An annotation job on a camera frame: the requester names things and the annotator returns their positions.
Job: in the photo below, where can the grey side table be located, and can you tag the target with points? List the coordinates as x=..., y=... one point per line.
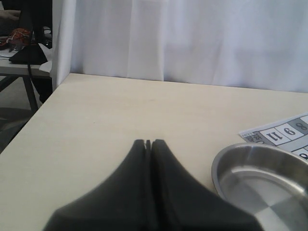
x=28, y=72

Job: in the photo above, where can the paper number game board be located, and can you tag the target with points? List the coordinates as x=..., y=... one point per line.
x=289, y=134

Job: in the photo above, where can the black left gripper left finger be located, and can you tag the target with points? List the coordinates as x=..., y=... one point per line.
x=123, y=202

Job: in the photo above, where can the white backdrop curtain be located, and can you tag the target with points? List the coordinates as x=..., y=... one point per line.
x=259, y=44

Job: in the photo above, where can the orange black object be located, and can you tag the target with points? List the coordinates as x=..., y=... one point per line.
x=19, y=36

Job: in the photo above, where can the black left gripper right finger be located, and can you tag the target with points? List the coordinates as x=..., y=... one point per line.
x=184, y=204

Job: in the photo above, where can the stainless steel round bowl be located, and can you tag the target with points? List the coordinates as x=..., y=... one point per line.
x=265, y=181

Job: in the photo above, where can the black stand base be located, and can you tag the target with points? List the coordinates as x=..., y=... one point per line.
x=35, y=15

